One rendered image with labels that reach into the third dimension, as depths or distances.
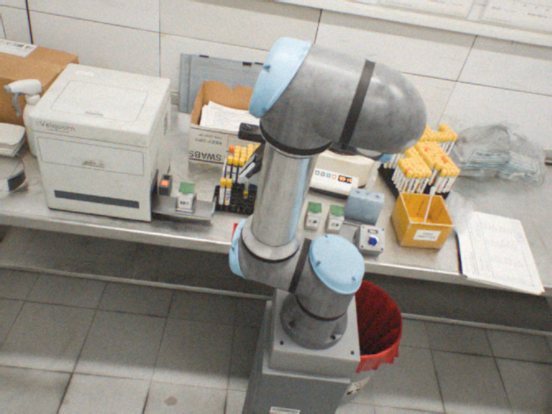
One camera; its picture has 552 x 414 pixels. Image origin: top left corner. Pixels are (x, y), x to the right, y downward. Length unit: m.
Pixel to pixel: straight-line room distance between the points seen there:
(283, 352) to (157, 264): 1.11
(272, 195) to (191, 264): 1.33
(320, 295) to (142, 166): 0.57
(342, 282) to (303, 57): 0.45
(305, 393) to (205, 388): 0.94
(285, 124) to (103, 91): 0.78
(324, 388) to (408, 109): 0.73
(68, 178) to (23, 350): 1.05
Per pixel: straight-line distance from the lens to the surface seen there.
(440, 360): 2.44
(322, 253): 0.95
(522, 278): 1.58
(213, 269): 2.09
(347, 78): 0.65
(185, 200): 1.35
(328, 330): 1.07
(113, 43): 1.87
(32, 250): 2.23
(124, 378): 2.13
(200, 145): 1.57
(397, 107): 0.66
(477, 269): 1.52
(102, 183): 1.35
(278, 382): 1.18
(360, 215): 1.49
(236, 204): 1.44
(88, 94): 1.36
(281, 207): 0.82
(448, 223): 1.51
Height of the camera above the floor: 1.86
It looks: 41 degrees down
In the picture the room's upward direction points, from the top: 12 degrees clockwise
